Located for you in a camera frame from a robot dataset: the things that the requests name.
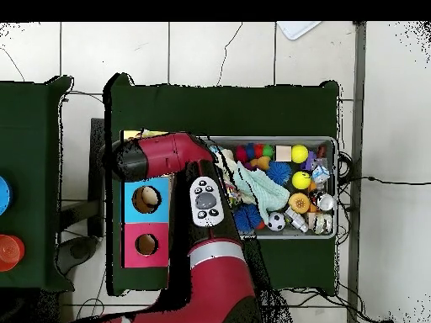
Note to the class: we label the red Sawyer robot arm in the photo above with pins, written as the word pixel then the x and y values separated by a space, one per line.
pixel 215 276

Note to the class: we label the shallow clear mesh bin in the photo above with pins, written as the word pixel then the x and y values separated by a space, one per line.
pixel 269 139

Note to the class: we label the wooden box with three holes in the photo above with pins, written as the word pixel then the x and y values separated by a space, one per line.
pixel 148 232

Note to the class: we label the cream knit cloth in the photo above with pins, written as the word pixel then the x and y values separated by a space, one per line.
pixel 227 161

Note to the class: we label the blue spiky ball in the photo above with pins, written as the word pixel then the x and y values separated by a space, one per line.
pixel 249 218
pixel 278 172

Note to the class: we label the mint green knit cloth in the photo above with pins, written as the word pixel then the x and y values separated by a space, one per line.
pixel 266 191

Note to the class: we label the plain wooden block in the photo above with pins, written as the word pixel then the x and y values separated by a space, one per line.
pixel 283 153

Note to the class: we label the small soccer ball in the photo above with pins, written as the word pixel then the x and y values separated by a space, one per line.
pixel 276 221

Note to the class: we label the yellow smiley ball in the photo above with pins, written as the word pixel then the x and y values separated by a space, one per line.
pixel 300 181

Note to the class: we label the plain yellow ball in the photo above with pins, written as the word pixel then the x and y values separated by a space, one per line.
pixel 300 153

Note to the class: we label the silver can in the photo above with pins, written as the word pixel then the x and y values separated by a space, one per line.
pixel 325 202

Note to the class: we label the white flat tray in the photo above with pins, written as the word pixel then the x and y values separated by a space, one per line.
pixel 296 28

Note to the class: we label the dark green side table cloth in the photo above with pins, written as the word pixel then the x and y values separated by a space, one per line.
pixel 30 134

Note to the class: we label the blue plastic cup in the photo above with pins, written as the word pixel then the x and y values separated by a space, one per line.
pixel 4 195

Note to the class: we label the red plastic cup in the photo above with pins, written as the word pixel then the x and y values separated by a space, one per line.
pixel 10 252

